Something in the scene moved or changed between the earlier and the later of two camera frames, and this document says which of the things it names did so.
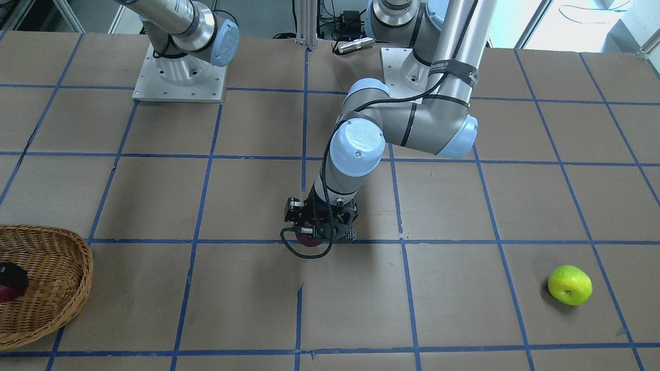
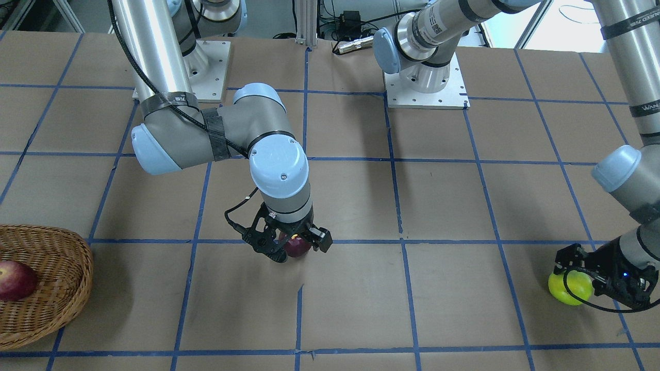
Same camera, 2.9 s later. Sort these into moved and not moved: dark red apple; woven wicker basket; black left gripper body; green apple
Moved: black left gripper body; dark red apple
Not moved: woven wicker basket; green apple
